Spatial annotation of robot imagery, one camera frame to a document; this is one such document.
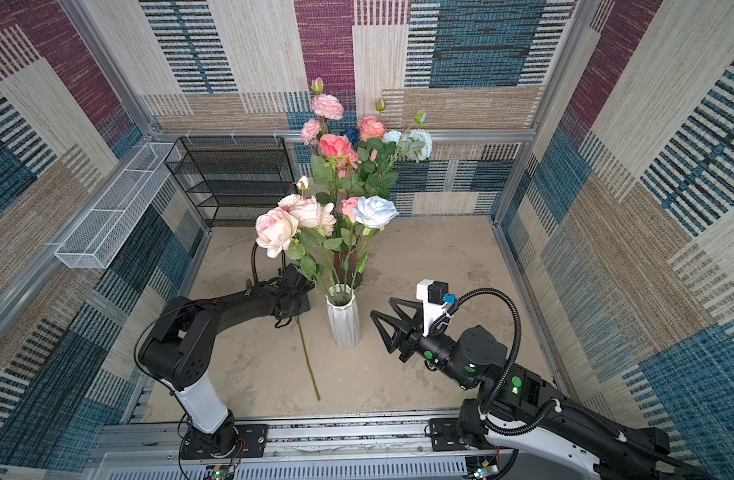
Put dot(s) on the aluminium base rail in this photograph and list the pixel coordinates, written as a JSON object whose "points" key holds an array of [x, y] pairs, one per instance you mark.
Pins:
{"points": [[378, 445]]}

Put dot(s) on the eucalyptus and pale flower stem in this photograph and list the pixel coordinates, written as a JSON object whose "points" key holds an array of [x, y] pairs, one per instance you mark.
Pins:
{"points": [[414, 143]]}

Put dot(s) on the white wire mesh tray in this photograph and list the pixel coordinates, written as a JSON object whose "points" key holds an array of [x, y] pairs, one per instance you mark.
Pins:
{"points": [[101, 233]]}

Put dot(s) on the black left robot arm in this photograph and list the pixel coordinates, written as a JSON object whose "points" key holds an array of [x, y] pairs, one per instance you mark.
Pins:
{"points": [[179, 346]]}

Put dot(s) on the black wire mesh shelf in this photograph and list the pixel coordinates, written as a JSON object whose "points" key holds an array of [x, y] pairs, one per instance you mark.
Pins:
{"points": [[230, 181]]}

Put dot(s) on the large pale pink rose stem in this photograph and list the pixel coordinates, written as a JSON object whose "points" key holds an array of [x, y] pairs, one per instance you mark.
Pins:
{"points": [[350, 226]]}

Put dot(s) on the large blush rose stem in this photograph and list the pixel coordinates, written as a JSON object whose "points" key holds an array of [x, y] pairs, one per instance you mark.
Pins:
{"points": [[315, 241]]}

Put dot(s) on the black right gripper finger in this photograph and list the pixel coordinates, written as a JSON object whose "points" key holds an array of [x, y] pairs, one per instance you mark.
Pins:
{"points": [[409, 311], [389, 328]]}

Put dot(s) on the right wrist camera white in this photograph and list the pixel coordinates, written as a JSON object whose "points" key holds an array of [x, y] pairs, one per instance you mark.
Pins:
{"points": [[438, 304]]}

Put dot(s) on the pink carnation stem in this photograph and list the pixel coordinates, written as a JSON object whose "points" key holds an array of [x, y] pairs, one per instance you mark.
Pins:
{"points": [[326, 109]]}

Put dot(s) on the red ribbed glass vase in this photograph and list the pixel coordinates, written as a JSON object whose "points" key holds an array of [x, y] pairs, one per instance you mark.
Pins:
{"points": [[346, 267]]}

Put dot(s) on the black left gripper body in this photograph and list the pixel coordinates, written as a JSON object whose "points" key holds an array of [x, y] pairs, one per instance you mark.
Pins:
{"points": [[302, 303]]}

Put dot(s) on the magenta rose stem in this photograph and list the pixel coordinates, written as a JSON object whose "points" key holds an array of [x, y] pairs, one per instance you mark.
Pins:
{"points": [[339, 153]]}

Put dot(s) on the pink rose stem with bud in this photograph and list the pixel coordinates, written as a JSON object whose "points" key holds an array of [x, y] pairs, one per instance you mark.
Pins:
{"points": [[372, 126]]}

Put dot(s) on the cream white rose stem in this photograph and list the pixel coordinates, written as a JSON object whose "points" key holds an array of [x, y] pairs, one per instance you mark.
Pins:
{"points": [[271, 229]]}

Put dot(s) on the cream double rose stem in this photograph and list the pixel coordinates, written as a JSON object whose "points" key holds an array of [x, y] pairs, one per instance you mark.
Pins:
{"points": [[286, 204]]}

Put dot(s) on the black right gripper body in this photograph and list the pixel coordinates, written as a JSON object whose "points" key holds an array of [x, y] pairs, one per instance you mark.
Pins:
{"points": [[411, 343]]}

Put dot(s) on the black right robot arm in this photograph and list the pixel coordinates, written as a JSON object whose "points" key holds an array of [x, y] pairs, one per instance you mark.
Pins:
{"points": [[517, 409]]}

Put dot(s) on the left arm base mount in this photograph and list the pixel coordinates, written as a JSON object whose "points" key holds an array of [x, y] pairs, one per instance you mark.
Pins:
{"points": [[230, 441]]}

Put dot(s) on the blue artificial rose stem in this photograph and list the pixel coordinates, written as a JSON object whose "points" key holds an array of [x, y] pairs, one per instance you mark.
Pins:
{"points": [[352, 134]]}

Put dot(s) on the white ribbed ceramic vase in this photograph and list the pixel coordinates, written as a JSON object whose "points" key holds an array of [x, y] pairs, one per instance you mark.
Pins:
{"points": [[343, 315]]}

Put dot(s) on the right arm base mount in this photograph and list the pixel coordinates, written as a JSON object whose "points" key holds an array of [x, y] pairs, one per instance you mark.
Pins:
{"points": [[465, 432]]}

